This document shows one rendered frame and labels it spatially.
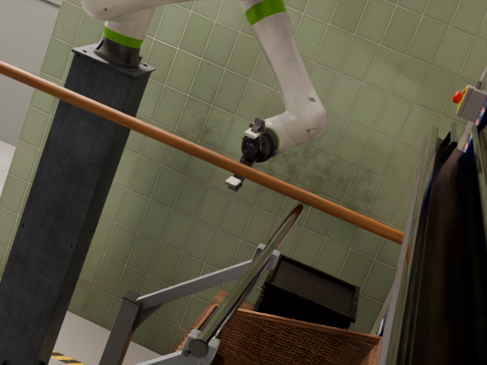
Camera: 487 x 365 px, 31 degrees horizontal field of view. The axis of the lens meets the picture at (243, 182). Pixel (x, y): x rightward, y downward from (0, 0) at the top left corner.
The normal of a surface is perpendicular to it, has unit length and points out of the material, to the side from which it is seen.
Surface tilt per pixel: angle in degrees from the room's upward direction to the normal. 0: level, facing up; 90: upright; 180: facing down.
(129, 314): 90
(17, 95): 90
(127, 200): 90
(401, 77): 90
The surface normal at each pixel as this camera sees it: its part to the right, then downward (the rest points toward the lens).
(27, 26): -0.16, 0.23
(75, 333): 0.36, -0.89
